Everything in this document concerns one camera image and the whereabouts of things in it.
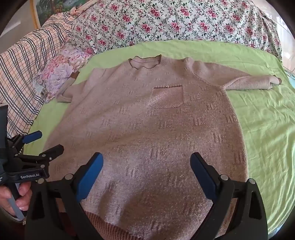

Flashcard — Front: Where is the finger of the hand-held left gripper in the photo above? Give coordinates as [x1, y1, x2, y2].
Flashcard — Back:
[9, 130, 43, 153]
[13, 144, 65, 172]

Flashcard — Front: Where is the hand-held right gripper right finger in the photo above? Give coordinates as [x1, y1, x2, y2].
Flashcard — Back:
[189, 152, 268, 240]

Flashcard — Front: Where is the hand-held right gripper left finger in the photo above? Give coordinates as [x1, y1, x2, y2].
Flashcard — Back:
[24, 152, 104, 240]

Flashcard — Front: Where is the framed landscape painting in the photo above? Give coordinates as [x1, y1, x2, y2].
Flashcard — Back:
[32, 0, 81, 27]

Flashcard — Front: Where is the pastel floral pillow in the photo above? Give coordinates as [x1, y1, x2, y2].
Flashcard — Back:
[32, 44, 93, 104]

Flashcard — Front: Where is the plaid blanket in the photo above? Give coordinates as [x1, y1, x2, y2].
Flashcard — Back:
[0, 10, 74, 139]

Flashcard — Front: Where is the beige knit sweater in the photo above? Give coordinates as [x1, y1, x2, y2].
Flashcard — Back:
[43, 54, 282, 240]

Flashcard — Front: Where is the person's left hand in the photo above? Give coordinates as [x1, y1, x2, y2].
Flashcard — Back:
[0, 181, 33, 217]

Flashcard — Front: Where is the red floral quilt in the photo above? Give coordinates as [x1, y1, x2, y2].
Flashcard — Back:
[70, 0, 283, 60]

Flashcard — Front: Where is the green bed sheet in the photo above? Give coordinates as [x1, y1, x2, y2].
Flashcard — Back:
[28, 40, 295, 239]

